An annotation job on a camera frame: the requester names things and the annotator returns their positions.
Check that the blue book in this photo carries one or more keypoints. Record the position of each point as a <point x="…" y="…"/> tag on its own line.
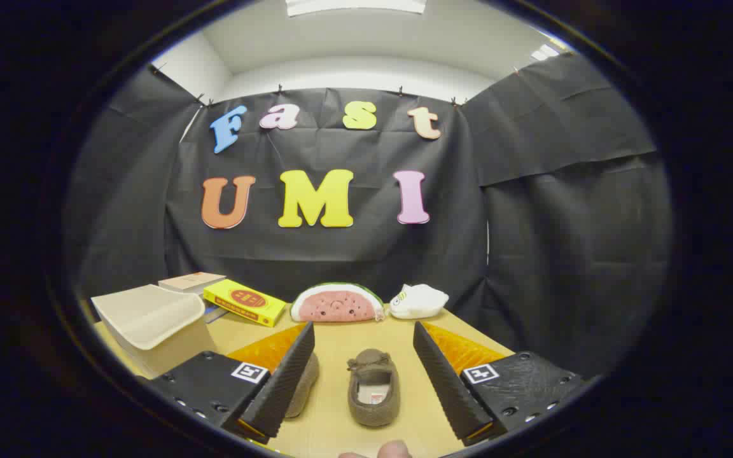
<point x="215" y="314"/>

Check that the ceiling light panel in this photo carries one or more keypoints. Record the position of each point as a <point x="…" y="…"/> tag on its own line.
<point x="354" y="5"/>
<point x="546" y="52"/>

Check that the watermelon slice plush toy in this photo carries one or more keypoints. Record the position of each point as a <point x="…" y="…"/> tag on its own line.
<point x="335" y="305"/>

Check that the brown fuzzy shoe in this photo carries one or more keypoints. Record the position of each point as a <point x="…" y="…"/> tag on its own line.
<point x="306" y="381"/>
<point x="373" y="364"/>

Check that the beige book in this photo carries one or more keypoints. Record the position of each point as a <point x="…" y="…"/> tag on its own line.
<point x="191" y="281"/>

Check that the black backdrop cloth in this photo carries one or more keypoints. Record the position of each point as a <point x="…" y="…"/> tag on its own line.
<point x="341" y="254"/>

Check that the beige fabric storage box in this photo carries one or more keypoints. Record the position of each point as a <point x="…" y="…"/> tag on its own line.
<point x="150" y="312"/>

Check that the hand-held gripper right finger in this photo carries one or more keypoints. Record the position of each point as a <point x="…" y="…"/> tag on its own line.
<point x="446" y="381"/>

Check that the yellow book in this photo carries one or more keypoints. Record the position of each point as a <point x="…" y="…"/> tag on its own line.
<point x="245" y="299"/>

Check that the white plush toy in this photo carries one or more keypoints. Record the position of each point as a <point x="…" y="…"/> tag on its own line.
<point x="417" y="302"/>

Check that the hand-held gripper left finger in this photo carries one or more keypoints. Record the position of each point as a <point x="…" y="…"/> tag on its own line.
<point x="290" y="381"/>

